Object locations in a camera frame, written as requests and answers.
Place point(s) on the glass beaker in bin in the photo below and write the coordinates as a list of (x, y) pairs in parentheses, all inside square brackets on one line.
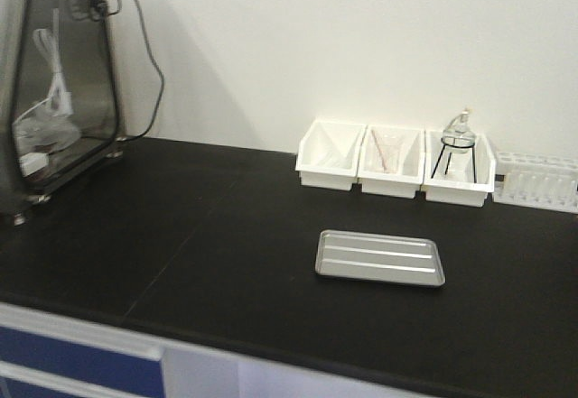
[(391, 145)]

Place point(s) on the left white storage bin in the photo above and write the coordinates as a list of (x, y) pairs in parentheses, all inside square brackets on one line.
[(328, 155)]

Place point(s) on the middle white storage bin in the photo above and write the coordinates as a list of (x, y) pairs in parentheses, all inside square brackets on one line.
[(407, 181)]

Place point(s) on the glass stirring rod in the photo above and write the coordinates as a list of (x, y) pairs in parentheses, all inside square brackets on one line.
[(381, 153)]

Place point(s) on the right white storage bin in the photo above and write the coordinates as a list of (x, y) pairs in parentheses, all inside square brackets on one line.
[(457, 185)]

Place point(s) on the round glass flask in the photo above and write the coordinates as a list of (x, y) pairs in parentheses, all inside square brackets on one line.
[(458, 134)]

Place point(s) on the black wire tripod stand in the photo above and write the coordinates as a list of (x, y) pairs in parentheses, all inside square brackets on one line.
[(440, 161)]

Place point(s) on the blue drawer front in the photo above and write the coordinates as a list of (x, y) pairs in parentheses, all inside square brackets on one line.
[(130, 374)]

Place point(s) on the steel glass-sided cabinet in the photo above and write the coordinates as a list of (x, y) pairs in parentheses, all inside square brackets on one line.
[(60, 113)]

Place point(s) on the white test tube rack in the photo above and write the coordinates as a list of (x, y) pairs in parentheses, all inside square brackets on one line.
[(536, 181)]

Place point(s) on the white storage bin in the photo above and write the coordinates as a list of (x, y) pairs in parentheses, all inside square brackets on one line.
[(328, 155), (407, 181), (457, 185)]

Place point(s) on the silver metal tray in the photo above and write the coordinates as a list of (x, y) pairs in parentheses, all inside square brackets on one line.
[(380, 258)]

